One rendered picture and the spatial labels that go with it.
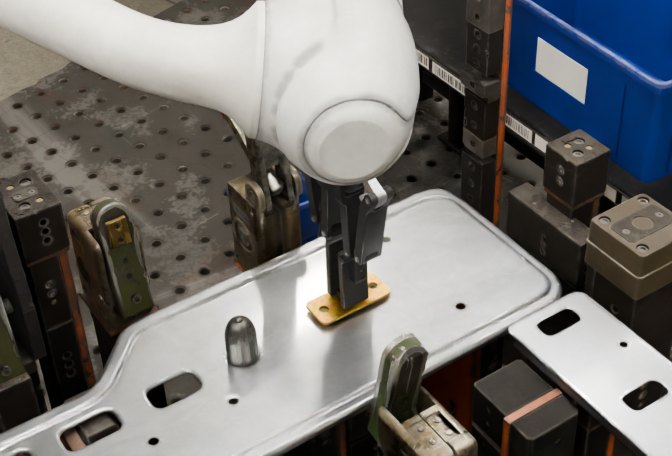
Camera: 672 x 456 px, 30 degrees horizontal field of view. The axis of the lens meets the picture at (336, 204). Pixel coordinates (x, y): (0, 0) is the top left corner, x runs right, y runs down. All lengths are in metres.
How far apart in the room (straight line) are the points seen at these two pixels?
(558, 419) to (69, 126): 1.15
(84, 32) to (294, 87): 0.17
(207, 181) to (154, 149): 0.12
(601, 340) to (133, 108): 1.10
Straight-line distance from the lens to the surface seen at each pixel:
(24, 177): 1.31
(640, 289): 1.30
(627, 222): 1.31
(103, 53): 0.93
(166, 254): 1.83
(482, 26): 1.43
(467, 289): 1.30
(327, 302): 1.27
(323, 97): 0.85
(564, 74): 1.45
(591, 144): 1.38
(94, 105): 2.16
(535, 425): 1.20
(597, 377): 1.23
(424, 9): 1.70
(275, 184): 1.33
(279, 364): 1.23
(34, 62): 3.68
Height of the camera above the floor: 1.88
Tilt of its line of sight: 39 degrees down
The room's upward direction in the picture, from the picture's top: 3 degrees counter-clockwise
